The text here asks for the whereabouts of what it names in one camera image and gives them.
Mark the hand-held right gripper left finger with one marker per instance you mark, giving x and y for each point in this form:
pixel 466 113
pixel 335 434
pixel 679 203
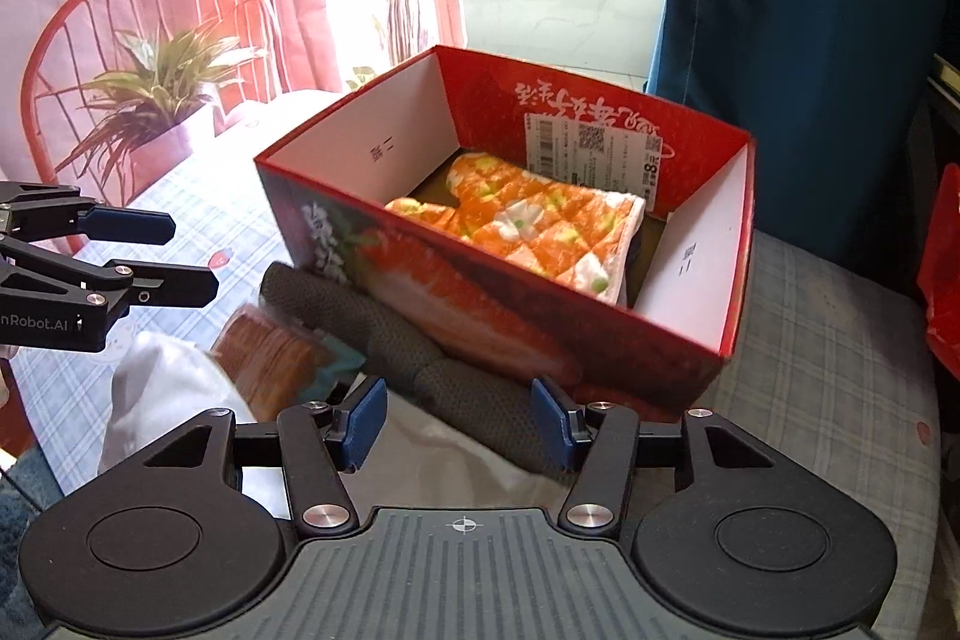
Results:
pixel 363 421

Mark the orange printed plastic packet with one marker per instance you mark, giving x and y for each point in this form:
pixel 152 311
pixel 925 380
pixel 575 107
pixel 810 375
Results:
pixel 270 355

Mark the red cardboard box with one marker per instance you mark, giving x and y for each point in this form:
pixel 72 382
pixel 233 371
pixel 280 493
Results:
pixel 525 340

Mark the dark blue curtain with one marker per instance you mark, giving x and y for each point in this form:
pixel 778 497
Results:
pixel 787 10

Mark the white cloth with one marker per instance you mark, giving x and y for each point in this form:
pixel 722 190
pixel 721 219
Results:
pixel 165 377
pixel 450 460

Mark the small teal object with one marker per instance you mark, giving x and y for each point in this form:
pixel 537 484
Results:
pixel 341 366

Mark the orange floral quilted cloth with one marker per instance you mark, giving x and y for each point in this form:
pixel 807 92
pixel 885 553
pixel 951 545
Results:
pixel 525 220

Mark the grey knitted scarf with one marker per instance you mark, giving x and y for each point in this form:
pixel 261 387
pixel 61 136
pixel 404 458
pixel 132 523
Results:
pixel 352 317

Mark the red plastic bag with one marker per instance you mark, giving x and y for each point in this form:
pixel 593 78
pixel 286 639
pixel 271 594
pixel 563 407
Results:
pixel 943 280

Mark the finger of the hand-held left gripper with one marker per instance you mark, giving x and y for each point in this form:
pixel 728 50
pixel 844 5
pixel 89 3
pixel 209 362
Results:
pixel 172 287
pixel 127 226

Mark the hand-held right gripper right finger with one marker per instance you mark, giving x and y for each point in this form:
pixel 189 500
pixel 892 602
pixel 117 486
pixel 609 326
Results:
pixel 551 424

